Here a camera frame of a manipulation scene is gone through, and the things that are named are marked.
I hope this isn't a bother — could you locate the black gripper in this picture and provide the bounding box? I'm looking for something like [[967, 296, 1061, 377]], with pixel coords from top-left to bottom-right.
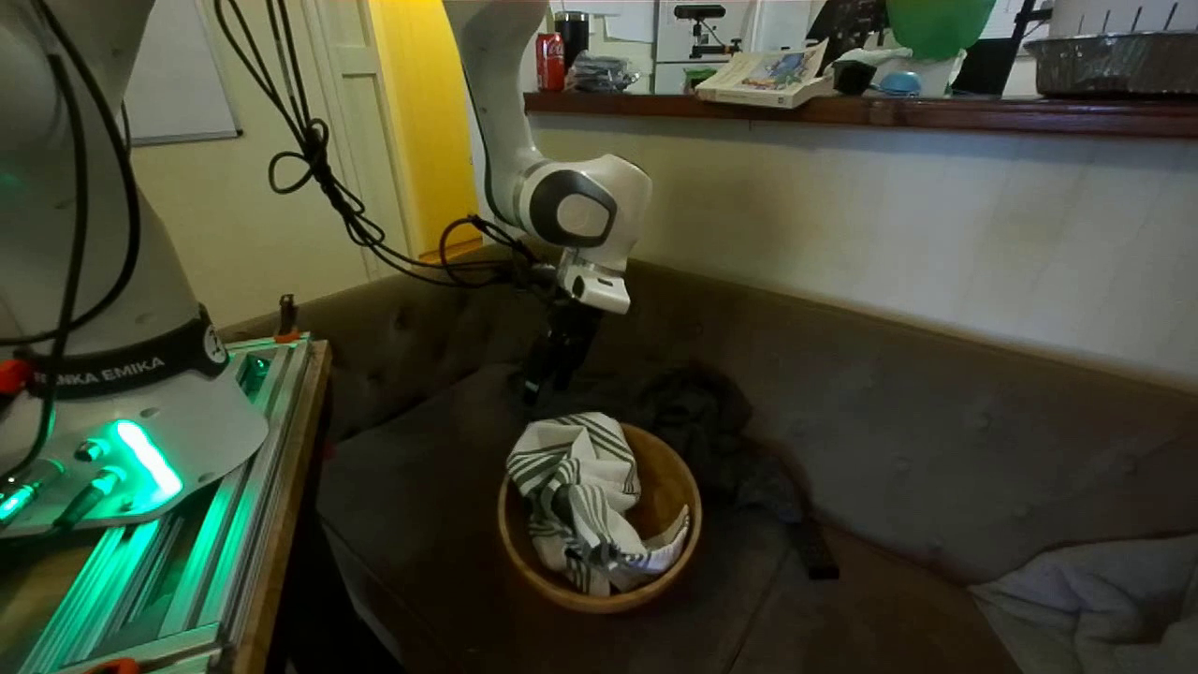
[[522, 303, 601, 406]]

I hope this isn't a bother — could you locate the white striped towel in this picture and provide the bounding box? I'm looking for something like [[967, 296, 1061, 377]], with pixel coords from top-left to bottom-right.
[[507, 412, 691, 600]]

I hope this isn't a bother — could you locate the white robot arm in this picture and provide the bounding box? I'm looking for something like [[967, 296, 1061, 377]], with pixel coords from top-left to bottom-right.
[[0, 0, 646, 534]]

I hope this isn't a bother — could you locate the round wooden bowl basket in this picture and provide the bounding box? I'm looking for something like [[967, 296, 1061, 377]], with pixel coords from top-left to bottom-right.
[[495, 423, 702, 619]]

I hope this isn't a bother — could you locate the dark grey cloth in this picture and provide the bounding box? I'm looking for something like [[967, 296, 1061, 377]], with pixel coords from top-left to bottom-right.
[[629, 358, 837, 579]]

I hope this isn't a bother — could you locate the red bottle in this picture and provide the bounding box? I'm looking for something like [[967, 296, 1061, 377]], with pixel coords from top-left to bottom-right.
[[537, 31, 564, 94]]

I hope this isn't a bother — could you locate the white door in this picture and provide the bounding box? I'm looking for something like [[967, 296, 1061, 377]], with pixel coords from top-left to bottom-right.
[[309, 0, 407, 268]]

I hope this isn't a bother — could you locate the fairy tales book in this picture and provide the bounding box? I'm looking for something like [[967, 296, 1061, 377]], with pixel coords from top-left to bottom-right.
[[695, 49, 835, 111]]

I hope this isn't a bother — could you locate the wooden counter shelf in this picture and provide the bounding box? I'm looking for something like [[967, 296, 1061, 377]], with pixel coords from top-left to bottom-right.
[[525, 94, 1198, 144]]

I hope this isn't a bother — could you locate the dark brown sofa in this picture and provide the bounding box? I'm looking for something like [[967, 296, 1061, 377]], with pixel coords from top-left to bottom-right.
[[268, 256, 1198, 674]]

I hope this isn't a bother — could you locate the green balloon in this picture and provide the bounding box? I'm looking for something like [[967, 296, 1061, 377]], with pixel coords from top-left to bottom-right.
[[886, 0, 996, 61]]

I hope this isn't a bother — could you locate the metal dish rack tray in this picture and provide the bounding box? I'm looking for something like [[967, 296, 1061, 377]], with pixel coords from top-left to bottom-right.
[[1026, 35, 1198, 96]]

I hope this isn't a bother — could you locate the grey blanket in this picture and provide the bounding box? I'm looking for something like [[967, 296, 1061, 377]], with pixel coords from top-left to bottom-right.
[[970, 534, 1198, 674]]

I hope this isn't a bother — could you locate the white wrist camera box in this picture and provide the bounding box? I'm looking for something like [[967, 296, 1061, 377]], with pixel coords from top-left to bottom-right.
[[558, 266, 633, 315]]

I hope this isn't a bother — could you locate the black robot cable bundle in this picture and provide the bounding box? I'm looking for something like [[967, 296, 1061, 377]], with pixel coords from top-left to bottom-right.
[[0, 0, 564, 468]]

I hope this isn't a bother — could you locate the whiteboard on wall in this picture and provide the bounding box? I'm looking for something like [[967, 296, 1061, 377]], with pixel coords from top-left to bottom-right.
[[123, 0, 238, 147]]

